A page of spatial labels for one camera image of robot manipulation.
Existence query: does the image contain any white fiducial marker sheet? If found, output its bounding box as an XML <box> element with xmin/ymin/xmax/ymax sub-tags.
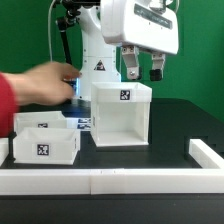
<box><xmin>67</xmin><ymin>118</ymin><xmax>91</xmax><ymax>131</ymax></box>

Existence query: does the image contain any white drawer cabinet frame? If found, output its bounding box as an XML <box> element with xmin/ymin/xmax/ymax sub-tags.
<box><xmin>91</xmin><ymin>82</ymin><xmax>152</xmax><ymax>147</ymax></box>

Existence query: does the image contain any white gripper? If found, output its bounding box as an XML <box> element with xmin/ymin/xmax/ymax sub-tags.
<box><xmin>100</xmin><ymin>0</ymin><xmax>179</xmax><ymax>81</ymax></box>

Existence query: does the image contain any white drawer box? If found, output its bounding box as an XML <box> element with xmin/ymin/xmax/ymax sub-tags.
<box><xmin>13</xmin><ymin>127</ymin><xmax>81</xmax><ymax>165</ymax></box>
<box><xmin>14</xmin><ymin>111</ymin><xmax>67</xmax><ymax>133</ymax></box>

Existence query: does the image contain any person's bare hand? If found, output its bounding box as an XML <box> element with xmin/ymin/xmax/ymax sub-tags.
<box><xmin>3</xmin><ymin>62</ymin><xmax>80</xmax><ymax>106</ymax></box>

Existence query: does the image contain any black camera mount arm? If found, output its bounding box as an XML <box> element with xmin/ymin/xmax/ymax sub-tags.
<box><xmin>53</xmin><ymin>0</ymin><xmax>100</xmax><ymax>64</ymax></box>

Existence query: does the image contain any red sleeved forearm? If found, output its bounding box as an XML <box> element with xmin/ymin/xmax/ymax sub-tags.
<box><xmin>0</xmin><ymin>73</ymin><xmax>18</xmax><ymax>138</ymax></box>

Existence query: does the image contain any white cable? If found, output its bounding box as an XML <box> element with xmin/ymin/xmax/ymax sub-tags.
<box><xmin>47</xmin><ymin>0</ymin><xmax>58</xmax><ymax>63</ymax></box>

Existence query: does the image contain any white front drawer box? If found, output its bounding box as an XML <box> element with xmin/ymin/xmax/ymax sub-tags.
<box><xmin>13</xmin><ymin>127</ymin><xmax>81</xmax><ymax>165</ymax></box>

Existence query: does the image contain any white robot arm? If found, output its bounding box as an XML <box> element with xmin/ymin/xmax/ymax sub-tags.
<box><xmin>76</xmin><ymin>0</ymin><xmax>179</xmax><ymax>101</ymax></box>

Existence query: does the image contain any white rear drawer box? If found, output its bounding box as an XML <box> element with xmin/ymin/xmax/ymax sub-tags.
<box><xmin>14</xmin><ymin>111</ymin><xmax>67</xmax><ymax>133</ymax></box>

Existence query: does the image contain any white fence wall frame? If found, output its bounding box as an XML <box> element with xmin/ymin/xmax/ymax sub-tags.
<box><xmin>0</xmin><ymin>139</ymin><xmax>224</xmax><ymax>195</ymax></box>

